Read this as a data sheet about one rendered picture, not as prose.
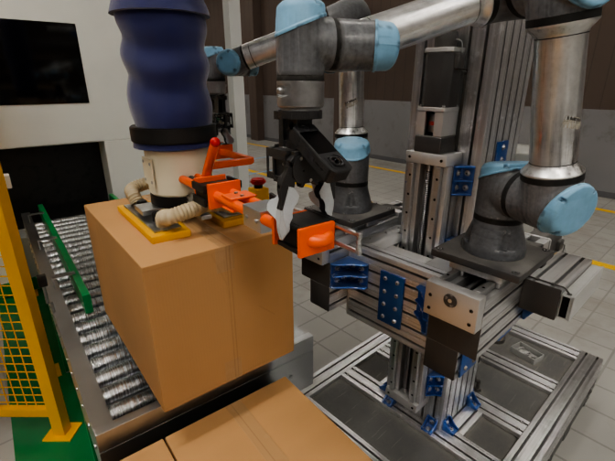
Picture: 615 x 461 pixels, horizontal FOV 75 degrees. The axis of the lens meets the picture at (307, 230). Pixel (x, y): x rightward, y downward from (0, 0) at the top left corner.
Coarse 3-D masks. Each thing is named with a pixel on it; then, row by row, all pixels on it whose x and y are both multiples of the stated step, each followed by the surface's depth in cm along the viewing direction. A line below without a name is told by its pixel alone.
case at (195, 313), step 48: (96, 240) 125; (144, 240) 101; (192, 240) 101; (240, 240) 101; (144, 288) 88; (192, 288) 95; (240, 288) 104; (288, 288) 114; (144, 336) 99; (192, 336) 99; (240, 336) 108; (288, 336) 120; (192, 384) 103
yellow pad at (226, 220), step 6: (216, 216) 113; (222, 216) 111; (228, 216) 112; (234, 216) 113; (240, 216) 113; (216, 222) 112; (222, 222) 109; (228, 222) 109; (234, 222) 110; (240, 222) 112
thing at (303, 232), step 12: (300, 216) 70; (312, 216) 70; (300, 228) 64; (312, 228) 65; (324, 228) 66; (276, 240) 71; (288, 240) 69; (300, 240) 64; (300, 252) 65; (312, 252) 66
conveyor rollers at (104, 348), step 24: (72, 216) 284; (48, 240) 245; (72, 240) 245; (72, 288) 186; (96, 288) 185; (72, 312) 171; (96, 312) 168; (96, 336) 153; (96, 360) 138; (120, 360) 142; (120, 384) 127; (144, 384) 130; (120, 408) 118
